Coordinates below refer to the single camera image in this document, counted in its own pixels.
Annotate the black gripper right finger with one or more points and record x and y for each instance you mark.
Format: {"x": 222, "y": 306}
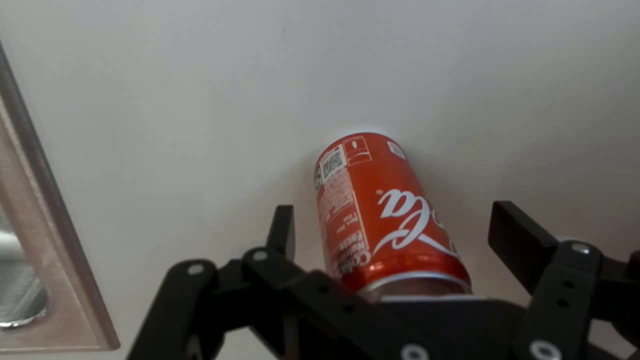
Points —
{"x": 570, "y": 284}

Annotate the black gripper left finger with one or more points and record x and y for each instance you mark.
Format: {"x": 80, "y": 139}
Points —
{"x": 293, "y": 313}

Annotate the red cola can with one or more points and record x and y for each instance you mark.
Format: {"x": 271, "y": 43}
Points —
{"x": 381, "y": 232}

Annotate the stainless steel sink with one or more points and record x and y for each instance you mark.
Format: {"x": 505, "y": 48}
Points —
{"x": 50, "y": 301}

